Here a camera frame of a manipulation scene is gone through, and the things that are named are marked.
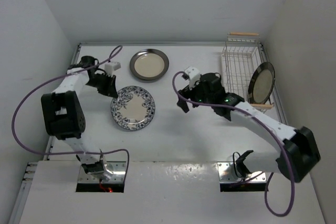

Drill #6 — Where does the dark rimmed cream plate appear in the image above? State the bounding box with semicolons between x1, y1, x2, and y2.
129;48;170;81

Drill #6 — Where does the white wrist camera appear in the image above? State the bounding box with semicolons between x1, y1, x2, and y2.
104;62;121;76
182;66;201;90

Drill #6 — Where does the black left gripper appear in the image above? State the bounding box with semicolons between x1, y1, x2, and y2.
86;72;118;98

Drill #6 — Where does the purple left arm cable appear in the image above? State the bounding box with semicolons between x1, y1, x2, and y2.
11;45;130;180

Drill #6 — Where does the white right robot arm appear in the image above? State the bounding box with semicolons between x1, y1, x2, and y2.
175;67;321;183

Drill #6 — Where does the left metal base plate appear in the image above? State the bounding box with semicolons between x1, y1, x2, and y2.
78;161;127;184

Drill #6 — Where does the blue floral ceramic plate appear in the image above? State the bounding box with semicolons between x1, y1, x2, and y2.
111;86;156;131

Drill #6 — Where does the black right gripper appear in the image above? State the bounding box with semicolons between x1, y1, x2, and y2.
177;78;214;112

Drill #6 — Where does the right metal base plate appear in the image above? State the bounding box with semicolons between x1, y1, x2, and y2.
217;162;267;184

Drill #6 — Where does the metal base plate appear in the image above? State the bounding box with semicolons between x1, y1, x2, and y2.
78;161;127;184
217;162;267;184

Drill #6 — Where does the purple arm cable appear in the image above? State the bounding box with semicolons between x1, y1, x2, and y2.
172;71;296;217
11;45;130;180

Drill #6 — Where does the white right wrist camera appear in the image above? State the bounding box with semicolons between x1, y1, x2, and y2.
182;66;201;90

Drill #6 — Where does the white wire dish rack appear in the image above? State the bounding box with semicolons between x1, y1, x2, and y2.
220;32;274;113

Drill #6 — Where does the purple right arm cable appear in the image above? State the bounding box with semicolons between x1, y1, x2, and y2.
172;71;296;217

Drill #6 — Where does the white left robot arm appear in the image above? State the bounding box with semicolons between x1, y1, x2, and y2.
41;56;121;181

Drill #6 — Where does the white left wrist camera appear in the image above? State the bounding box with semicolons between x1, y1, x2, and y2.
104;62;121;76

